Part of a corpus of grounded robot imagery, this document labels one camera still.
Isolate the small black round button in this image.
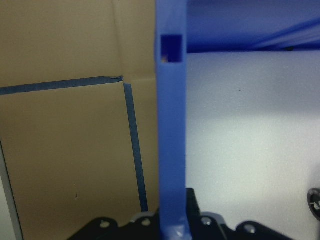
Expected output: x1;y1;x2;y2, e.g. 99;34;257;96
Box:
306;187;320;223

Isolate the blue plastic storage bin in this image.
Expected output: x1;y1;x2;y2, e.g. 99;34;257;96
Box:
154;0;320;240

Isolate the white foam liner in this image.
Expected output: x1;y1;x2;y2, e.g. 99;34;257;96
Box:
186;49;320;240

